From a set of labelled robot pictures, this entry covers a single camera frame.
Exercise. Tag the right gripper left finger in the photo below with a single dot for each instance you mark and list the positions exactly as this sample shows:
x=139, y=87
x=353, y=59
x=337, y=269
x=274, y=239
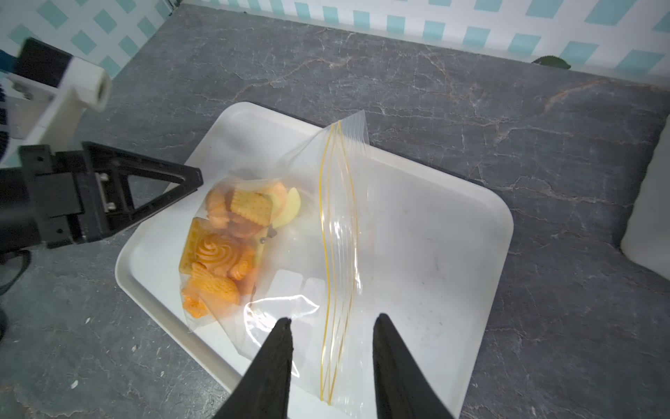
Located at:
x=264, y=390

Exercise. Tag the brown lid storage box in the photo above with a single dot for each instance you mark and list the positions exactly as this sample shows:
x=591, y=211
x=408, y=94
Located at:
x=646, y=241

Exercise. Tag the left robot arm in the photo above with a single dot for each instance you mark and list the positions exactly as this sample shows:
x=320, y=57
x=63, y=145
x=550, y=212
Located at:
x=10, y=283

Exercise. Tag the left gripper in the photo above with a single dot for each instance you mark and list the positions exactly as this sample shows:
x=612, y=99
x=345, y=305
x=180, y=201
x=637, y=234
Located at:
x=41, y=201

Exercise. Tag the small green object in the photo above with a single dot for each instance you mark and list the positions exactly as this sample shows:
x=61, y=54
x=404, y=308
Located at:
x=552, y=61

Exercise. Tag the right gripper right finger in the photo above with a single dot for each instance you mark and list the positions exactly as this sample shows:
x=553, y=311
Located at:
x=401, y=389

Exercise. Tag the ziploc bag with cookies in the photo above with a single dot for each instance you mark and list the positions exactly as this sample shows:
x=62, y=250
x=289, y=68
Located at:
x=282, y=234

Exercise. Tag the white plastic tray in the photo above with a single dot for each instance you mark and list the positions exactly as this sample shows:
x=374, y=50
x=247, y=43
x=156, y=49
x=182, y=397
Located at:
x=439, y=248

